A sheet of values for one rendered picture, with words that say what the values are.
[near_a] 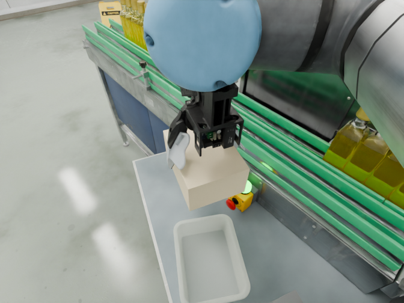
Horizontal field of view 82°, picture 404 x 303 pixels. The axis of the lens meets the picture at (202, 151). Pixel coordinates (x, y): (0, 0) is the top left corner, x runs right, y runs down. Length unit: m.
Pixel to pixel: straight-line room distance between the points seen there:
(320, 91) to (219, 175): 0.56
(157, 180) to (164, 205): 0.11
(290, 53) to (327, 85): 0.69
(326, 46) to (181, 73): 0.10
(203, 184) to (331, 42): 0.30
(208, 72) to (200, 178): 0.28
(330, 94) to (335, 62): 0.69
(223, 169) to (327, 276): 0.50
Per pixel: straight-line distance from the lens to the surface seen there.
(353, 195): 0.73
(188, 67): 0.16
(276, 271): 0.77
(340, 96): 0.87
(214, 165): 0.43
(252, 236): 0.79
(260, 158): 0.73
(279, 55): 0.18
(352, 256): 0.75
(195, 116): 0.35
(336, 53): 0.19
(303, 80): 0.91
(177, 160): 0.41
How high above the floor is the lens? 1.47
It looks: 47 degrees down
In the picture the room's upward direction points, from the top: straight up
